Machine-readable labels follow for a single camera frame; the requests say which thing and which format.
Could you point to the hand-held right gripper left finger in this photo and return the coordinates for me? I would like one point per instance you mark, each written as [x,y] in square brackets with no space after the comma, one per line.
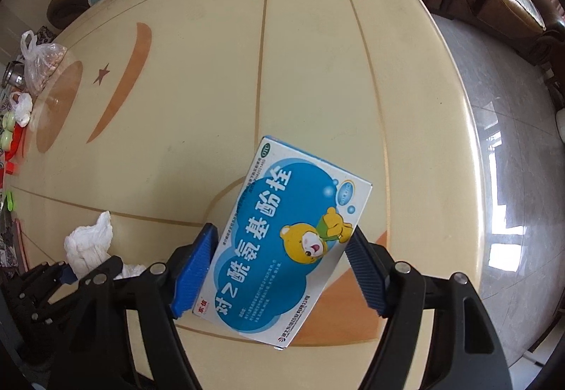
[194,275]

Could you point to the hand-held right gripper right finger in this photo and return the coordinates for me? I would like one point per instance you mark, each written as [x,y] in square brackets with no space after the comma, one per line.
[368,279]

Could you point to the clear plastic bag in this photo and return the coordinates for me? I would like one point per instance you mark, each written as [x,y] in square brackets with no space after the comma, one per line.
[42,63]

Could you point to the red plastic object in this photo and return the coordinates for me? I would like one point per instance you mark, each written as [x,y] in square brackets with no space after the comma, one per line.
[18,142]

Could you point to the blue bear medicine box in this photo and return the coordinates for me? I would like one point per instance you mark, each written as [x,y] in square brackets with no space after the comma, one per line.
[273,249]

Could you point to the cream round table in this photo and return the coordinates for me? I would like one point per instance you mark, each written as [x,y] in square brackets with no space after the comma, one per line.
[198,85]

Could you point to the white tissue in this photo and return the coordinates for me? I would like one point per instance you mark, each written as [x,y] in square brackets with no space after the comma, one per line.
[88,244]

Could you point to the green plastic object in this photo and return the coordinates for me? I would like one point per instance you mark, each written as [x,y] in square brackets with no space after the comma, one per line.
[9,201]

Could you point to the small white plastic bag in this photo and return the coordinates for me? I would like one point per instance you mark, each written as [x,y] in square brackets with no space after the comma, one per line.
[23,105]

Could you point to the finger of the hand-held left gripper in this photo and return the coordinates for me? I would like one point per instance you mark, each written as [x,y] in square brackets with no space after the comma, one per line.
[110,265]
[48,273]

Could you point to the small red object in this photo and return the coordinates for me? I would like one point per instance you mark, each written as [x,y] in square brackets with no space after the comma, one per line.
[9,167]

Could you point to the metal jar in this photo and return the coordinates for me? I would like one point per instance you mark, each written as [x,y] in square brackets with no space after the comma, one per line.
[13,74]

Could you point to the brown leather armchair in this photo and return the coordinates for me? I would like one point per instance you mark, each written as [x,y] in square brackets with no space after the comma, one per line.
[66,4]

